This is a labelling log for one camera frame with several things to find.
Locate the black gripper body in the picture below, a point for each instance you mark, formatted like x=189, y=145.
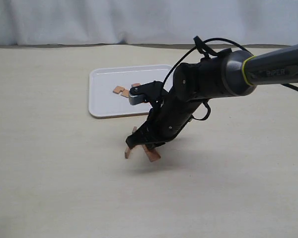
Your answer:
x=170, y=119

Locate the white backdrop cloth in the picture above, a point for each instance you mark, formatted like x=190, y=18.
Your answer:
x=88, y=22

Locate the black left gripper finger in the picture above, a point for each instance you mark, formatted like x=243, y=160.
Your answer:
x=141, y=136

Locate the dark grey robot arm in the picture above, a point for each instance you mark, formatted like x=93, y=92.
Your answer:
x=222, y=74

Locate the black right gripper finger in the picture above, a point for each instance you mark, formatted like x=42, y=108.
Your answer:
x=152, y=146

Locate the white plastic tray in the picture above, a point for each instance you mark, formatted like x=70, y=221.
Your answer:
x=103, y=102

